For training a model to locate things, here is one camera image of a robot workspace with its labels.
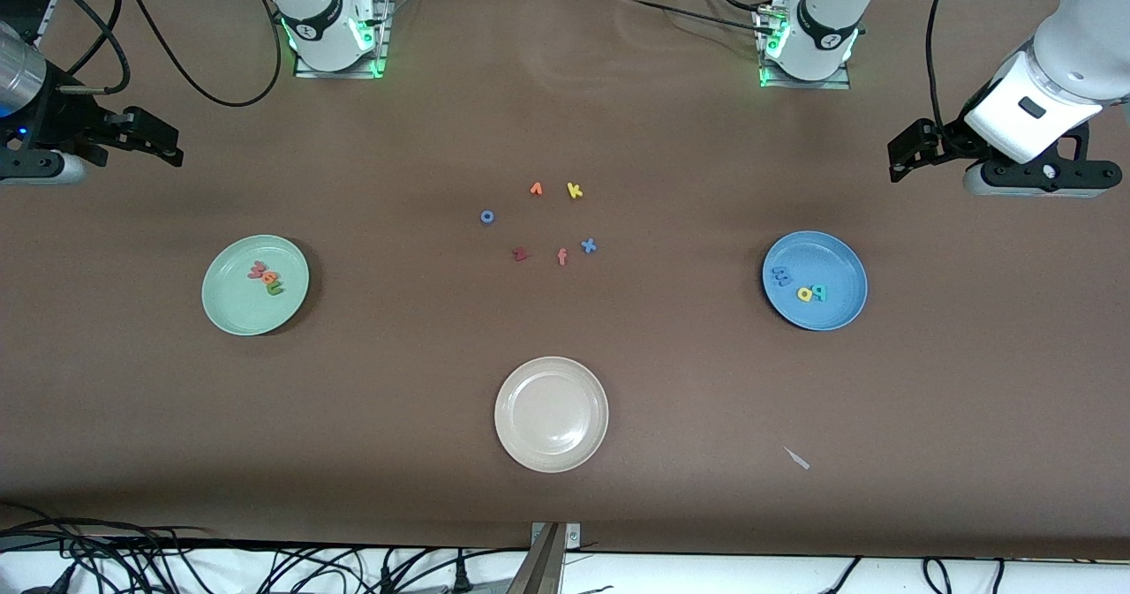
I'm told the blue plate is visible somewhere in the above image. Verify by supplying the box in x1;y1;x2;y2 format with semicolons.
762;230;869;332

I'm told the green plate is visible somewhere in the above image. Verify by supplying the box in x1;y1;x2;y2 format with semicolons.
201;235;311;337

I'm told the beige plate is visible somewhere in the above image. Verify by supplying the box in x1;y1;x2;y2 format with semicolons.
494;357;610;474

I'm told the grey metal pole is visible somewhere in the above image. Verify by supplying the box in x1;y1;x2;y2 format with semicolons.
505;523;566;594

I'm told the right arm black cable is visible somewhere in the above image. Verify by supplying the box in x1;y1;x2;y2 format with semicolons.
18;0;283;108

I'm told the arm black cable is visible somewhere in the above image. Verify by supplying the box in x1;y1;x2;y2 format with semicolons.
18;0;283;108
923;0;965;136

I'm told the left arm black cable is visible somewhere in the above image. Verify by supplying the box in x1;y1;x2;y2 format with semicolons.
923;0;965;136

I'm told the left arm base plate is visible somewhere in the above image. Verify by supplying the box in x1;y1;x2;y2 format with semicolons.
761;60;853;90

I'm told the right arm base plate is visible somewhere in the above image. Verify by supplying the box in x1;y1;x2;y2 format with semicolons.
294;0;391;79

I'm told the long black table cable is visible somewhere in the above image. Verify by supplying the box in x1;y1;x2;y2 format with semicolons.
618;0;771;30

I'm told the metal clamp bracket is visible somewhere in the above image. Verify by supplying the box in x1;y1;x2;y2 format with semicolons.
530;522;582;551

